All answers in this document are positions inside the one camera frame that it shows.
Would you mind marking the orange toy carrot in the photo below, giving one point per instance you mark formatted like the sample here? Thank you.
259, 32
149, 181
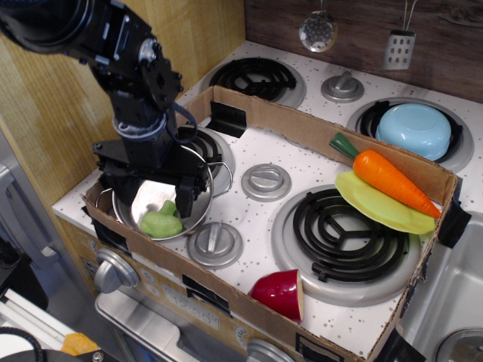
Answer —
384, 176

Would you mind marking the green toy broccoli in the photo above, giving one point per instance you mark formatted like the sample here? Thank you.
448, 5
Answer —
163, 223

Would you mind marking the silver sink basin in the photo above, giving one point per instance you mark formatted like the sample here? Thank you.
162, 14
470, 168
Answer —
450, 298

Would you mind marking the silver stove knob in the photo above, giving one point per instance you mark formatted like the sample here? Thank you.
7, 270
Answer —
215, 245
342, 88
266, 183

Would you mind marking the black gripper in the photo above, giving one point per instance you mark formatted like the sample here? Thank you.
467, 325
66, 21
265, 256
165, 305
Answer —
155, 153

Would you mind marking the silver oven front knob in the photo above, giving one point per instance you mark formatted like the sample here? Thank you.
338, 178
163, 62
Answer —
113, 272

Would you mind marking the hanging silver strainer ladle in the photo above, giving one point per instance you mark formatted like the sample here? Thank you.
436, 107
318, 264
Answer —
318, 32

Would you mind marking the silver front stove knob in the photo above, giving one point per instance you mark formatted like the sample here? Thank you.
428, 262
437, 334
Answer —
215, 245

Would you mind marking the front right black burner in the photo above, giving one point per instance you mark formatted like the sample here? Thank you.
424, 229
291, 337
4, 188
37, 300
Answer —
343, 257

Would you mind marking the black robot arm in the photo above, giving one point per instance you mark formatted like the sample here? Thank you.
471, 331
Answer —
127, 62

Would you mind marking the silver back stove knob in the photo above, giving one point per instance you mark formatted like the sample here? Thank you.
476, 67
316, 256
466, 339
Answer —
342, 88

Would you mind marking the back right black burner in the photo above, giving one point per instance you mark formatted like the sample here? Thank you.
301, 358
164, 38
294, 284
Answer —
366, 119

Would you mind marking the front left black burner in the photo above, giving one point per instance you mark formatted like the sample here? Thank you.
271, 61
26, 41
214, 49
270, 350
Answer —
216, 152

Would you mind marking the silver sink drain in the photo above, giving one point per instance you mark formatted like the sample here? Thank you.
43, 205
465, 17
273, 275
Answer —
461, 345

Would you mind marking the red toy apple half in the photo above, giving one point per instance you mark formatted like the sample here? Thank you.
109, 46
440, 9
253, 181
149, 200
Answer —
281, 291

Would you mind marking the cardboard fence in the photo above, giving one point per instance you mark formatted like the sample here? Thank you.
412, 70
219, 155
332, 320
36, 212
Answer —
217, 301

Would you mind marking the silver oven door handle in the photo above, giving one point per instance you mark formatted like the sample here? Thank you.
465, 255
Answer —
146, 335

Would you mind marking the silver centre stove knob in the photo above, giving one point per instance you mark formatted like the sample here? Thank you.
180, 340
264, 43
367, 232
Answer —
266, 183

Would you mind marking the hanging silver spatula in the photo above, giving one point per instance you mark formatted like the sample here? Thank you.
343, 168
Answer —
400, 43

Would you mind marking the stainless steel pot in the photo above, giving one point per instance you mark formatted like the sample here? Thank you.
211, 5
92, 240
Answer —
150, 197

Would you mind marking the yellow toy banana slice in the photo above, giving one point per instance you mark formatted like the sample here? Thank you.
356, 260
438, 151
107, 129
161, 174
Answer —
381, 208

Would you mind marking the light blue bowl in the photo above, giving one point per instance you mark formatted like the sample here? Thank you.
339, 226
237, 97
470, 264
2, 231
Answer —
417, 128

